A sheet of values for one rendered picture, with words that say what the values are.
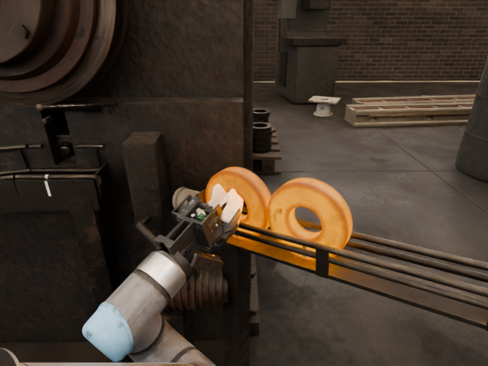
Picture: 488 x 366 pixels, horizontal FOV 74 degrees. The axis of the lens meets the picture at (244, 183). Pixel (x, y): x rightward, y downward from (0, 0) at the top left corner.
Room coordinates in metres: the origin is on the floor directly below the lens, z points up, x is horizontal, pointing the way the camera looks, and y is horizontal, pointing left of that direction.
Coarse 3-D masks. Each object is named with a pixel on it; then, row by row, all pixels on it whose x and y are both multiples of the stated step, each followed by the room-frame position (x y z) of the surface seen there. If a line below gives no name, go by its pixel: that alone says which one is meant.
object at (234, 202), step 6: (234, 192) 0.54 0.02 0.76; (228, 198) 0.53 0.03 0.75; (234, 198) 0.54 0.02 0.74; (240, 198) 0.57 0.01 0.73; (228, 204) 0.53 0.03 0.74; (234, 204) 0.54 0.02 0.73; (240, 204) 0.55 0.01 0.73; (228, 210) 0.53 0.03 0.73; (234, 210) 0.54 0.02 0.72; (240, 210) 0.54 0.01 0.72; (222, 216) 0.51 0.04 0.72; (228, 216) 0.52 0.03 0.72; (222, 222) 0.53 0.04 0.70; (228, 222) 0.51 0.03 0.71
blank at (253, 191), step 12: (228, 168) 0.60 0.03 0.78; (240, 168) 0.60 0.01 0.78; (216, 180) 0.60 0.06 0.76; (228, 180) 0.58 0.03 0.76; (240, 180) 0.57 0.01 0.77; (252, 180) 0.56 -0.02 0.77; (240, 192) 0.57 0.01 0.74; (252, 192) 0.55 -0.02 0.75; (264, 192) 0.55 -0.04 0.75; (252, 204) 0.55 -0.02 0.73; (264, 204) 0.54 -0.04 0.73; (252, 216) 0.55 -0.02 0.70; (264, 216) 0.54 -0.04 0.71; (240, 228) 0.57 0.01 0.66; (264, 228) 0.54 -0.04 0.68
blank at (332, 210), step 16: (288, 192) 0.51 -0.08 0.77; (304, 192) 0.49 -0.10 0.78; (320, 192) 0.48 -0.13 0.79; (336, 192) 0.49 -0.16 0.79; (272, 208) 0.53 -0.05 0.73; (288, 208) 0.51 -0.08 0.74; (320, 208) 0.47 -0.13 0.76; (336, 208) 0.46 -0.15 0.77; (272, 224) 0.53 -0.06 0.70; (288, 224) 0.51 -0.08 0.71; (336, 224) 0.46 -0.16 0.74; (352, 224) 0.47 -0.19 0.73; (320, 240) 0.47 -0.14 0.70; (336, 240) 0.45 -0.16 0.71; (304, 256) 0.48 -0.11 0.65
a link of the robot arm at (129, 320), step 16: (128, 288) 0.36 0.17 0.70; (144, 288) 0.36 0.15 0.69; (160, 288) 0.37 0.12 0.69; (112, 304) 0.34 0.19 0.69; (128, 304) 0.34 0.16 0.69; (144, 304) 0.34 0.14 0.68; (160, 304) 0.36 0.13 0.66; (96, 320) 0.32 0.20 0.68; (112, 320) 0.32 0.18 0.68; (128, 320) 0.32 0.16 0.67; (144, 320) 0.33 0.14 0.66; (160, 320) 0.36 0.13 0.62; (96, 336) 0.30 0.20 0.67; (112, 336) 0.30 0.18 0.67; (128, 336) 0.31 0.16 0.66; (144, 336) 0.33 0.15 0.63; (112, 352) 0.29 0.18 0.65; (128, 352) 0.31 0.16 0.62
